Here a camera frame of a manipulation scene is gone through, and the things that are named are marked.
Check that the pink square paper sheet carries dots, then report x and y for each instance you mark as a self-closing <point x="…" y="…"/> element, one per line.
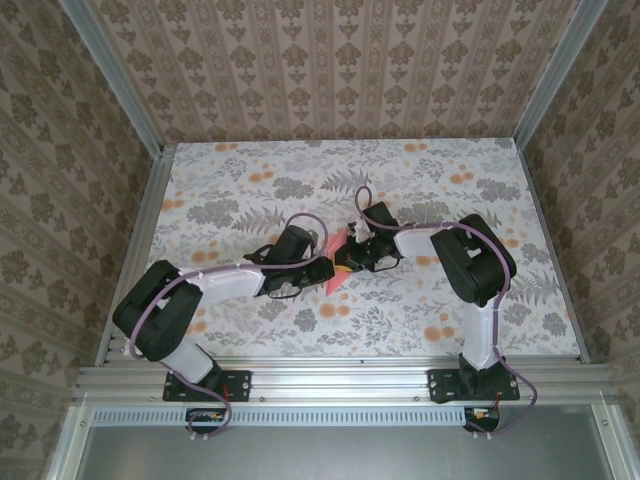
<point x="334" y="287"/>

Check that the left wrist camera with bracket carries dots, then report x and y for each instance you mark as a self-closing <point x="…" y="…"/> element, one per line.
<point x="311" y="236"/>

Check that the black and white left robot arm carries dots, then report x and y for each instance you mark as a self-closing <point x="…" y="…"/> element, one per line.
<point x="230" y="282"/>

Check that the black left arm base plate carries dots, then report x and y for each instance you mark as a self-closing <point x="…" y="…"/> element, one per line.
<point x="242" y="385"/>

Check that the aluminium mounting rail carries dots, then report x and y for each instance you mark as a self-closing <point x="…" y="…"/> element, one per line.
<point x="340" y="382"/>

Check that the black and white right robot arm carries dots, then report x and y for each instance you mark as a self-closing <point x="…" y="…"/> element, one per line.
<point x="412" y="245"/>

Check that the floral patterned table cover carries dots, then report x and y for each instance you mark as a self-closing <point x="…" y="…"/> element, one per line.
<point x="400" y="165"/>

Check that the aluminium frame post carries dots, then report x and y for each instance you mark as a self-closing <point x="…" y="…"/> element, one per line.
<point x="116" y="75"/>
<point x="557" y="75"/>

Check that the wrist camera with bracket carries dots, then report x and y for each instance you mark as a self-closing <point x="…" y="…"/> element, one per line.
<point x="361" y="230"/>
<point x="311" y="236"/>

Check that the aluminium table side rail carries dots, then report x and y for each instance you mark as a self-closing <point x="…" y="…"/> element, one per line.
<point x="136" y="250"/>
<point x="539" y="200"/>

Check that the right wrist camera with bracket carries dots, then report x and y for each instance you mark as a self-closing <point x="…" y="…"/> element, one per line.
<point x="361" y="230"/>

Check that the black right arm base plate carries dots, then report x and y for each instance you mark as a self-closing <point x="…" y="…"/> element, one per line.
<point x="437" y="385"/>

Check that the grey metal tray panel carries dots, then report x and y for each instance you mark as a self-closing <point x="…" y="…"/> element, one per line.
<point x="340" y="455"/>

